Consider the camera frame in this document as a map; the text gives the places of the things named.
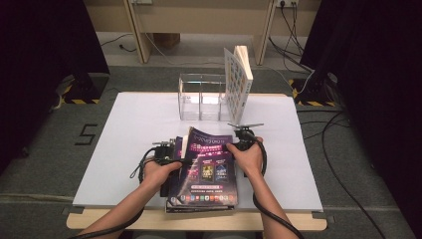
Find black magazine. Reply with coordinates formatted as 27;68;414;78
164;135;236;214

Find stand base with striped tape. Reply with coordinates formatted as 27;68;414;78
61;73;109;106
288;73;337;108

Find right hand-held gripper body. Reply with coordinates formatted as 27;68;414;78
227;122;265;151

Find person's left hand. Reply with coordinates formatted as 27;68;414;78
140;160;183;193

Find purple magazine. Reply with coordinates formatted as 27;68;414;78
167;126;239;207

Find brown cardboard box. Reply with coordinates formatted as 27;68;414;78
152;32;182;50

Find white floor cable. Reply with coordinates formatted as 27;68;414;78
143;31;315;96

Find thin black floor cable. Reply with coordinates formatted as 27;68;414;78
99;32;137;54

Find beige wooden desk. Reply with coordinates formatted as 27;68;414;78
123;0;278;66

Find white book with colourful pictures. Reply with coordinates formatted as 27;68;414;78
223;45;254;125

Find person's right hand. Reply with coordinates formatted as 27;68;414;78
225;137;265;178

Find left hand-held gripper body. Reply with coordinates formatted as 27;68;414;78
152;140;176;163

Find black cables from wall socket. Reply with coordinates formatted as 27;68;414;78
268;0;315;74

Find clear acrylic organizer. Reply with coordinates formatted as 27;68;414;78
178;73;245;122

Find long black floor cable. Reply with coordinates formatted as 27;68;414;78
297;109;387;239

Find right hand-held gripper cable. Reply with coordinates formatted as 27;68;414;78
252;135;305;239

